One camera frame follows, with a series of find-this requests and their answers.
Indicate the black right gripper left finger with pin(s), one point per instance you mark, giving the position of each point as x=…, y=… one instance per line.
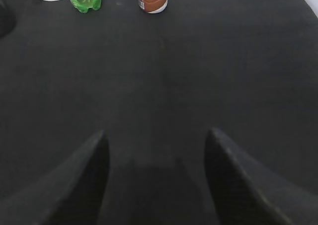
x=71, y=194

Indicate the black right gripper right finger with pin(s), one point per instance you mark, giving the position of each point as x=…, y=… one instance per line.
x=246, y=192

